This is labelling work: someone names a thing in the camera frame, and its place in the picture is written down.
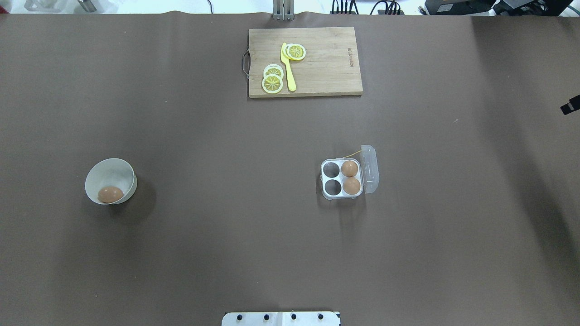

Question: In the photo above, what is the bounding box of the lemon slice rear stacked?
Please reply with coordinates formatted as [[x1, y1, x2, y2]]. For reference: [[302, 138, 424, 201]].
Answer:
[[263, 64, 284, 78]]

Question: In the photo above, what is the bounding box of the clear plastic egg box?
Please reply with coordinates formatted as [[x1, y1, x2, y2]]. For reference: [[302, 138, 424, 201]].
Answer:
[[319, 145, 380, 201]]

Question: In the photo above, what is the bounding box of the brown egg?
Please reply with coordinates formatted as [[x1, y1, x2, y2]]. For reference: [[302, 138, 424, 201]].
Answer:
[[97, 186, 124, 204], [343, 177, 361, 195]]

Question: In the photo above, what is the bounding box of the yellow plastic knife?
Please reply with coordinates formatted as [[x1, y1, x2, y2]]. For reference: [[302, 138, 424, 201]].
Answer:
[[280, 43, 297, 91]]

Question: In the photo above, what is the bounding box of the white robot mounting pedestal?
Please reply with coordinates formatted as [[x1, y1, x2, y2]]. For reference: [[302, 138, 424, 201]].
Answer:
[[221, 311, 342, 326]]

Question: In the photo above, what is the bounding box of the aluminium frame post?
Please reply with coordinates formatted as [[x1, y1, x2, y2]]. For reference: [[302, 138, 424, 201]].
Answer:
[[272, 0, 295, 21]]

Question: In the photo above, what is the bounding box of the brown egg far cell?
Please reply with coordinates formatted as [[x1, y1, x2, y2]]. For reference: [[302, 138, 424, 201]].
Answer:
[[340, 160, 359, 177]]

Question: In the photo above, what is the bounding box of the white bowl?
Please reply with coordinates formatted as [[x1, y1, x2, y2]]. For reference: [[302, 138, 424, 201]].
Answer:
[[85, 158, 138, 206]]

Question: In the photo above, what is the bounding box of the bamboo cutting board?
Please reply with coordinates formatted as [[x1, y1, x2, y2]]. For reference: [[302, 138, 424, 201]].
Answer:
[[248, 27, 364, 98]]

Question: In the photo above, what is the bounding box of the lemon slice single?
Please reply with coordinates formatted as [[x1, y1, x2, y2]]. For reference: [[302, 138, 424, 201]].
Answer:
[[283, 43, 306, 61]]

